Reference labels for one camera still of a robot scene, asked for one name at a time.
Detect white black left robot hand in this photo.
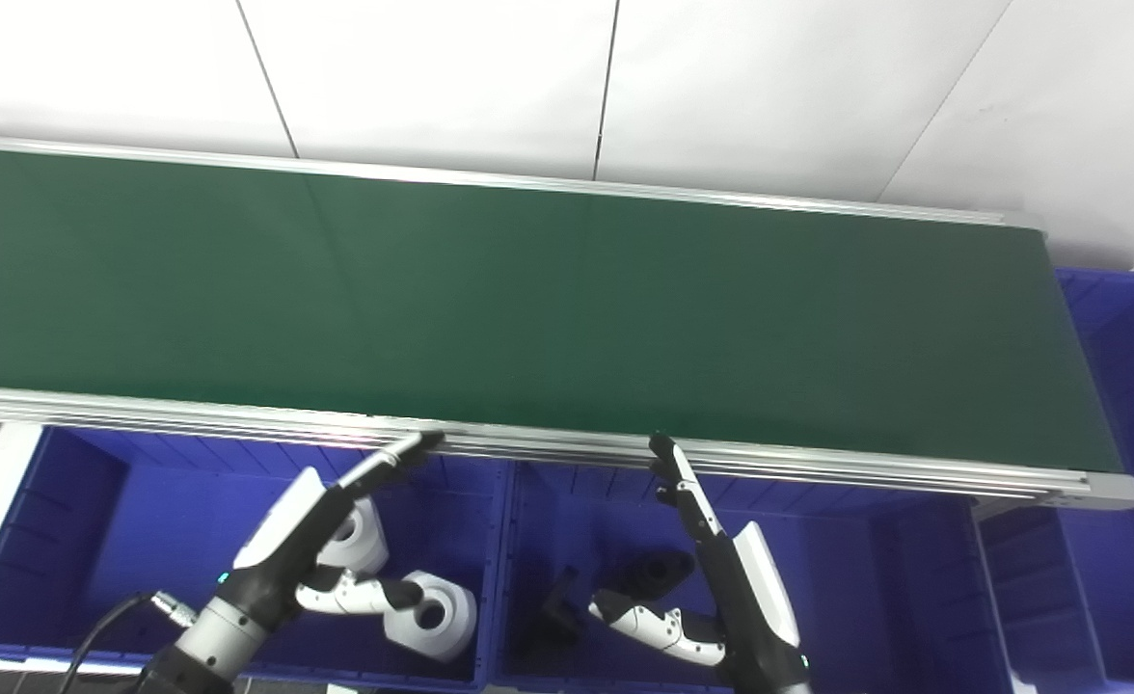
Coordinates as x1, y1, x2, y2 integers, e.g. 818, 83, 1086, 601
218, 431, 446, 629

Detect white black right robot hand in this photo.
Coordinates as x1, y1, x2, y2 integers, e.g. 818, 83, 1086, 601
589, 434, 811, 691

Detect white plastic part with hole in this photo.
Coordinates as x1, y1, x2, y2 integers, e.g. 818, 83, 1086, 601
383, 570, 479, 664
318, 495, 391, 575

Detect black rounded plastic part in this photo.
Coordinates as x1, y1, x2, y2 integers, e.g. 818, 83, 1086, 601
619, 548, 696, 601

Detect blue plastic bin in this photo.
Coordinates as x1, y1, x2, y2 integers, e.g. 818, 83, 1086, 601
490, 461, 1013, 694
977, 268, 1134, 694
0, 426, 516, 688

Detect green conveyor belt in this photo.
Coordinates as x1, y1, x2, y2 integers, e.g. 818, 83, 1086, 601
0, 135, 1134, 513
0, 147, 1123, 475

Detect black angular plastic part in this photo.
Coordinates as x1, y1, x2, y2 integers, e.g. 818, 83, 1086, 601
537, 566, 590, 646

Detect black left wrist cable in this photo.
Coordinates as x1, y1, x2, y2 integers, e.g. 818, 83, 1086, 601
56, 591, 199, 694

